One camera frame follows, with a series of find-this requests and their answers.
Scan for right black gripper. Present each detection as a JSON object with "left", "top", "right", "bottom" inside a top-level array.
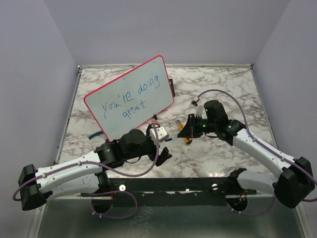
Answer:
[{"left": 177, "top": 114, "right": 217, "bottom": 138}]

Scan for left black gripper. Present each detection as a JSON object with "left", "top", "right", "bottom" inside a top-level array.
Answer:
[{"left": 125, "top": 125, "right": 172, "bottom": 166}]

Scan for pink framed whiteboard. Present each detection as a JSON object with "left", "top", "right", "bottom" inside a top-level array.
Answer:
[{"left": 84, "top": 55, "right": 174, "bottom": 141}]

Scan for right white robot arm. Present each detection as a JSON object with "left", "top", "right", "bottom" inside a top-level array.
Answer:
[{"left": 177, "top": 100, "right": 316, "bottom": 208}]

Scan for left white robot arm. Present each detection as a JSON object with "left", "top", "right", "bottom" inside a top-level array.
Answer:
[{"left": 13, "top": 123, "right": 172, "bottom": 211}]

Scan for yellow utility knife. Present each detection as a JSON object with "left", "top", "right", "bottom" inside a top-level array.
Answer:
[{"left": 176, "top": 119, "right": 193, "bottom": 146}]

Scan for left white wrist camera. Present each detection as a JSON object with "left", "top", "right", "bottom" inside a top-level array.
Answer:
[{"left": 149, "top": 122, "right": 169, "bottom": 143}]

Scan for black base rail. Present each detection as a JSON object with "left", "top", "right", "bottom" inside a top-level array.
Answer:
[{"left": 80, "top": 177, "right": 261, "bottom": 208}]

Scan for blue handled pliers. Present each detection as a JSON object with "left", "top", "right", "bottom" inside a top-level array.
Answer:
[{"left": 88, "top": 131, "right": 103, "bottom": 140}]

